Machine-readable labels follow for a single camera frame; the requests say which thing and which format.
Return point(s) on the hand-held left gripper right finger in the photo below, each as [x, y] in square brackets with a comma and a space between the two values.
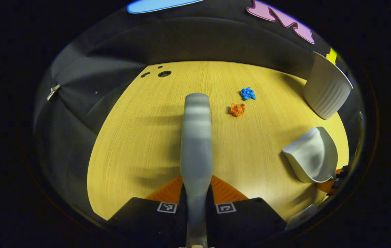
[247, 217]

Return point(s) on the white dustpan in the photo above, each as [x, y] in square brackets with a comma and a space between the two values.
[312, 155]

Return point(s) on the wooden desktop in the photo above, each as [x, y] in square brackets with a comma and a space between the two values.
[140, 137]

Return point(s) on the blue paper scrap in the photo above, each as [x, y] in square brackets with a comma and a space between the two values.
[247, 93]

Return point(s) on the orange paper scrap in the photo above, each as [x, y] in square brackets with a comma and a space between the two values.
[237, 109]

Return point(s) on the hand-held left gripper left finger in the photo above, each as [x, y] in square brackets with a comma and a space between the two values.
[143, 217]

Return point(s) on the white clip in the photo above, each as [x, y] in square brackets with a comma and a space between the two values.
[53, 92]

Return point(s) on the white ribbed garbage bin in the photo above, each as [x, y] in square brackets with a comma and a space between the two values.
[326, 89]

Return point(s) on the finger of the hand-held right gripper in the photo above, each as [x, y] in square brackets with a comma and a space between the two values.
[330, 186]

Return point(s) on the small white broom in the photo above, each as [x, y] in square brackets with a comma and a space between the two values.
[196, 137]

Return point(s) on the black backdrop cloth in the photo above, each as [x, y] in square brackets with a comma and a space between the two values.
[112, 48]

